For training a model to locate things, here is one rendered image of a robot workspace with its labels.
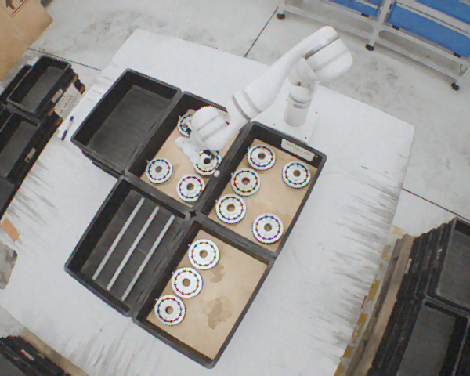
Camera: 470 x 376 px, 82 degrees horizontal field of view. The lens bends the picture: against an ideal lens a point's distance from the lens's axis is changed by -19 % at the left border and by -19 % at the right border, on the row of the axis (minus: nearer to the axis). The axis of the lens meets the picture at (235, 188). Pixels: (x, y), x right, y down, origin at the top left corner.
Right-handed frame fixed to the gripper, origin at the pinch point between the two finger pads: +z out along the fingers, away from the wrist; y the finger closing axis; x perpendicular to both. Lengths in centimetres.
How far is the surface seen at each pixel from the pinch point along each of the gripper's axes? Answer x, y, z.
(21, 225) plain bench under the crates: 81, 29, 38
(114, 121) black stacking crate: 16.3, 31.1, 31.2
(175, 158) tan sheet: 8.1, 1.2, 17.3
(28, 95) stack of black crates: 49, 103, 101
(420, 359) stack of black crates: -10, -145, -2
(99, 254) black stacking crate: 53, -5, 10
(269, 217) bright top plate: -0.8, -34.3, -2.5
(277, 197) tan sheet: -8.4, -32.5, 2.5
